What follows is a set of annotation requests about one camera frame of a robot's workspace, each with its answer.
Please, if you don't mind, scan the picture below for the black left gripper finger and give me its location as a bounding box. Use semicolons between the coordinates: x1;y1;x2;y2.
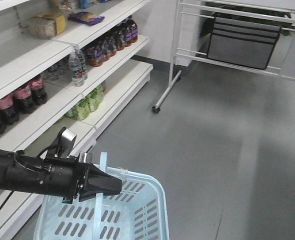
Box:
78;163;123;202

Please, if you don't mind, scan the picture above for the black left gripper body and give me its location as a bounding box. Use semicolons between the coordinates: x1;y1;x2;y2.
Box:
41;152;94;204

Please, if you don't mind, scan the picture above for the light blue plastic basket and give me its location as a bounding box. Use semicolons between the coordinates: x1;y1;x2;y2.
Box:
33;152;170;240

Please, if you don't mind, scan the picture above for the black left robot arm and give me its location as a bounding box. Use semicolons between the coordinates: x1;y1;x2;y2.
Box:
0;149;123;204

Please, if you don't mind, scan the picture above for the white metal shelving unit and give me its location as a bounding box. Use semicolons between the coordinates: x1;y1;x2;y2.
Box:
0;0;153;240

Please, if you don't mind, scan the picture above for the clear water bottle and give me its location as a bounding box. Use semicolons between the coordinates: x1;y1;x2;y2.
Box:
68;52;84;87

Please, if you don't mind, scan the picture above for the brown plum drink bottle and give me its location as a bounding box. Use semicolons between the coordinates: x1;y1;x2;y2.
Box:
85;40;105;67
121;19;132;47
126;15;138;43

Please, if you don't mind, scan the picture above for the packaged bread loaf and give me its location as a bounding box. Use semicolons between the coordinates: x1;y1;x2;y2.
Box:
28;11;67;39

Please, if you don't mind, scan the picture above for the blue snack packet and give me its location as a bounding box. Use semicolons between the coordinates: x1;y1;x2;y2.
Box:
67;11;105;26

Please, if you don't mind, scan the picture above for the white rolling whiteboard stand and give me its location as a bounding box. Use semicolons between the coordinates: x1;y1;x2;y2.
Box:
151;0;295;114

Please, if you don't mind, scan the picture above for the grey fabric pocket organizer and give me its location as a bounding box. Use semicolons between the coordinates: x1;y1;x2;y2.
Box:
206;16;281;70

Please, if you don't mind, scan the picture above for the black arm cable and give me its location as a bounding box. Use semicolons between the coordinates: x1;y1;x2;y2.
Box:
0;146;61;226

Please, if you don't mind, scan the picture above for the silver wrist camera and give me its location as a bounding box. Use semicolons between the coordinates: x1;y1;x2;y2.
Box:
55;126;77;158

